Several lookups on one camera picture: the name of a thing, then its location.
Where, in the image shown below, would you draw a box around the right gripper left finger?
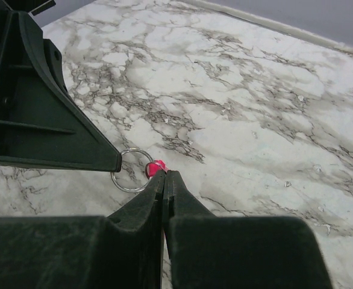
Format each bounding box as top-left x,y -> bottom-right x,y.
0,172 -> 166,288

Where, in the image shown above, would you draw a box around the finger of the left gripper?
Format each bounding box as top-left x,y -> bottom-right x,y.
0,11 -> 122,172

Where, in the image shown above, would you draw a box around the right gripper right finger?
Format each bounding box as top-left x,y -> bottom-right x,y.
163,170 -> 332,288

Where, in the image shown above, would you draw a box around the pink keyring strap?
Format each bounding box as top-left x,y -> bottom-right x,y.
110,148 -> 167,192

